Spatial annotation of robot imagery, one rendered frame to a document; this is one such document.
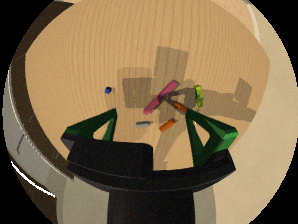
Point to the small blue block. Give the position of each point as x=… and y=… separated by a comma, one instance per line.
x=107, y=90

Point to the orange rod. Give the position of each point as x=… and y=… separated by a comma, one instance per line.
x=179, y=107
x=167, y=125

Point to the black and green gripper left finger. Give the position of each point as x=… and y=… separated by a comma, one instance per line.
x=86, y=128

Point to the pink rod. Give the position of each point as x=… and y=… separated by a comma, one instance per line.
x=160, y=96

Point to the lime green rod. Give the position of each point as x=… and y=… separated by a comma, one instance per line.
x=198, y=96

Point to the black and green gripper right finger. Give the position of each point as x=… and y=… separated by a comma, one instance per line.
x=221, y=136

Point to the grey rod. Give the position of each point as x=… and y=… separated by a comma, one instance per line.
x=142, y=124

